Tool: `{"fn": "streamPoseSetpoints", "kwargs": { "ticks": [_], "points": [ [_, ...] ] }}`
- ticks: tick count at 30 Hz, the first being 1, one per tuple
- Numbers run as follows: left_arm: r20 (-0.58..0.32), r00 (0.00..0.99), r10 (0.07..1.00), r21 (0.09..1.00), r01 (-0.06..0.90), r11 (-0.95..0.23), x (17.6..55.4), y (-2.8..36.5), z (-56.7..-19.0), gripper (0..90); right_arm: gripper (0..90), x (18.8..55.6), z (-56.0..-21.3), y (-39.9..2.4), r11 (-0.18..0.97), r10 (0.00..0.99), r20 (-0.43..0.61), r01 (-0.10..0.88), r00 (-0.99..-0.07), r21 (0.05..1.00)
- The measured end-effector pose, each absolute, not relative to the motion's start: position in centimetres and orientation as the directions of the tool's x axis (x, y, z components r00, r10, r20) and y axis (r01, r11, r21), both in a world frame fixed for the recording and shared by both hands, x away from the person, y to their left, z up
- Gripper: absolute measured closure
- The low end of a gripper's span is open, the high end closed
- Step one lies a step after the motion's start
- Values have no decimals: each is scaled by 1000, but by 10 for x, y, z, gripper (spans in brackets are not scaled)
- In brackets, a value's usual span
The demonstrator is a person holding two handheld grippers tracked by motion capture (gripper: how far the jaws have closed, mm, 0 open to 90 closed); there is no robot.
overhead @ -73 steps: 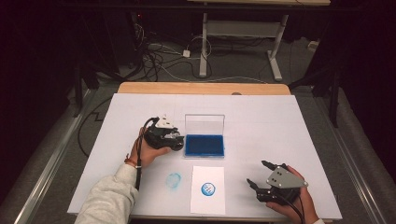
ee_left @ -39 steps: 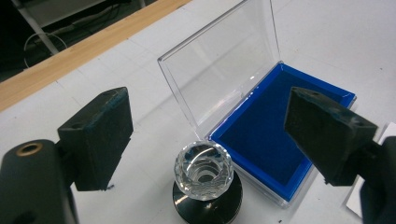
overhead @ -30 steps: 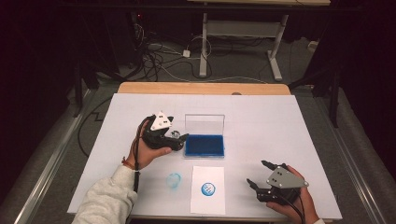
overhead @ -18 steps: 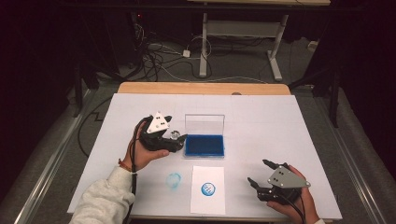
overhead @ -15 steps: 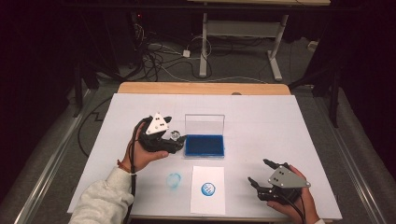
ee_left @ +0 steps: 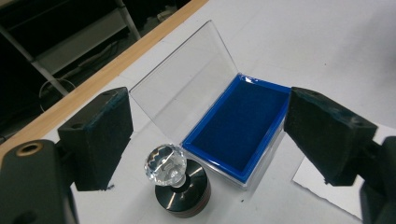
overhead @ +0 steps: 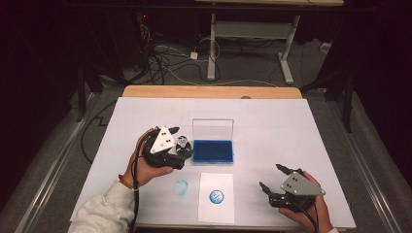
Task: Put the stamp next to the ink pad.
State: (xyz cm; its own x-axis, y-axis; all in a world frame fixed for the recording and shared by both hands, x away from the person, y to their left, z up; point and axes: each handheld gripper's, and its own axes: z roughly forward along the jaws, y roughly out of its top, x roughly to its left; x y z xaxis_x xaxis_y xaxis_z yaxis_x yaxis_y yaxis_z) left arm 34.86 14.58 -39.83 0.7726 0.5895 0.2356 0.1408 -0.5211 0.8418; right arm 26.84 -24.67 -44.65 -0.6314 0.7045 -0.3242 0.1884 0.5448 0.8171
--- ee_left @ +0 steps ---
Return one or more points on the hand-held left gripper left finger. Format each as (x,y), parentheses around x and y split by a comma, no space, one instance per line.
(96,140)

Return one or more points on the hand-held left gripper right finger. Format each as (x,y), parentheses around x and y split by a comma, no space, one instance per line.
(330,140)

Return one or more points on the shiny silver metal object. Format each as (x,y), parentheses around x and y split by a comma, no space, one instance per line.
(165,165)

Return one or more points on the blue ink pad clear case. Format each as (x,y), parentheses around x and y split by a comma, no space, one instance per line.
(239,127)

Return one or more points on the white paper sheet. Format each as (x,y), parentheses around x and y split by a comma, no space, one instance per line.
(327,193)

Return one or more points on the white power strip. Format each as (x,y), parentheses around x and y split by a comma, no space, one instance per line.
(167,13)

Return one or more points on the white metal frame desk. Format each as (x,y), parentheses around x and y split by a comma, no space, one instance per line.
(81,43)

